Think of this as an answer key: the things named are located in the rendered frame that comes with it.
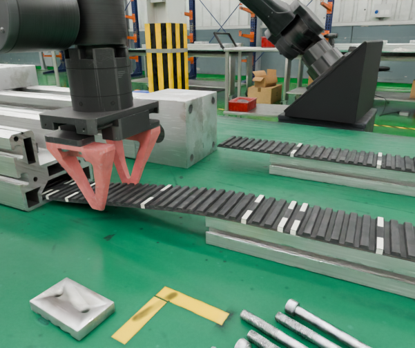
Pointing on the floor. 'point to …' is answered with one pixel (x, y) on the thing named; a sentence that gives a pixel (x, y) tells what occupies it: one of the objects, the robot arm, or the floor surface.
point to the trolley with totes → (244, 105)
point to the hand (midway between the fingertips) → (114, 192)
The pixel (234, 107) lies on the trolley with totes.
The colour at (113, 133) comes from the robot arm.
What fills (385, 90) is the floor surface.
